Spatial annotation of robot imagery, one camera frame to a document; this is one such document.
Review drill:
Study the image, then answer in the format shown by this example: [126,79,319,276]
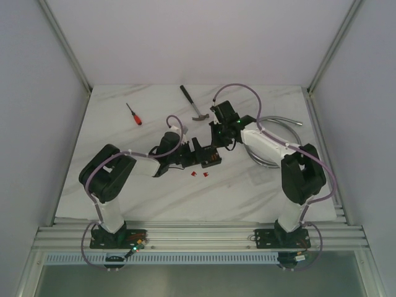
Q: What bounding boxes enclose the aluminium frame post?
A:
[307,0,365,96]
[38,0,93,96]

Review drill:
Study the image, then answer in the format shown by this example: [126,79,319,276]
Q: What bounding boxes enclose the right aluminium frame post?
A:
[307,0,365,96]

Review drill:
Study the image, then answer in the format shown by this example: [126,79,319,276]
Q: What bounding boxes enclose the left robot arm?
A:
[79,131,205,249]

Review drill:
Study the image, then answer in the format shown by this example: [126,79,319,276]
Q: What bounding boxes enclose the grey flexible metal hose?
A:
[247,116,304,168]

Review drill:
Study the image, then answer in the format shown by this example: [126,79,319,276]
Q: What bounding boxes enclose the black handled claw hammer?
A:
[179,85,209,121]

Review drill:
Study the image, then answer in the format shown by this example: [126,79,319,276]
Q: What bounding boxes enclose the aluminium mounting rail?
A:
[32,218,369,251]

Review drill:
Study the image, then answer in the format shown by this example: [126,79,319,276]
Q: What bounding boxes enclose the left aluminium frame post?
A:
[38,0,93,96]

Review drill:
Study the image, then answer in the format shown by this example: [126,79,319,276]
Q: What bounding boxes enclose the slotted grey cable duct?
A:
[43,252,356,266]

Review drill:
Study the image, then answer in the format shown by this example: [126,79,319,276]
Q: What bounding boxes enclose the black fuse box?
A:
[196,145,222,168]

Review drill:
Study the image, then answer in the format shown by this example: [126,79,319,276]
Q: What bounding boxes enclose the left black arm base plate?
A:
[90,224,147,249]

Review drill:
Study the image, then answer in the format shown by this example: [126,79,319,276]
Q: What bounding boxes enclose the red handled screwdriver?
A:
[126,103,142,126]

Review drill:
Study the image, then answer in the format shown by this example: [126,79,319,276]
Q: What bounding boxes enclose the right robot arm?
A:
[210,101,326,247]

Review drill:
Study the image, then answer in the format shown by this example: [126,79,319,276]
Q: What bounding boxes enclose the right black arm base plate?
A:
[254,228,311,249]

